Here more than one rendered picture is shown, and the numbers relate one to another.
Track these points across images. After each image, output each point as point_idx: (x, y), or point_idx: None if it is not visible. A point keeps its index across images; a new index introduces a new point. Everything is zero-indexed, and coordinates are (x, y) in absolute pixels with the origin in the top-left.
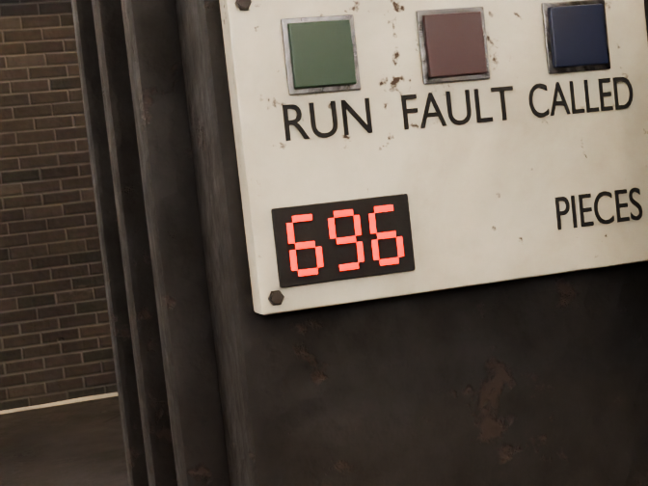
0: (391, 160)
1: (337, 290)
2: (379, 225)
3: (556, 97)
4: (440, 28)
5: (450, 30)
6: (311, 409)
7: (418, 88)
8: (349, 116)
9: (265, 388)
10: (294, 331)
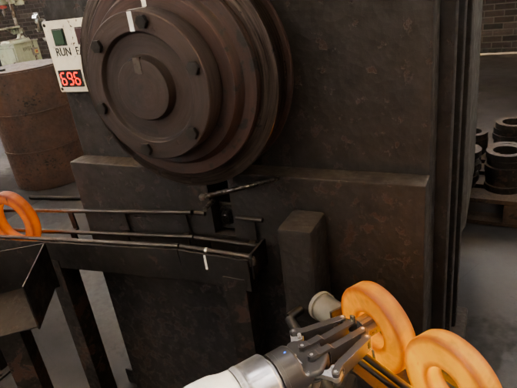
0: (76, 61)
1: (72, 88)
2: (75, 75)
3: None
4: (77, 31)
5: (79, 31)
6: (80, 112)
7: (78, 45)
8: (67, 51)
9: (71, 105)
10: (74, 95)
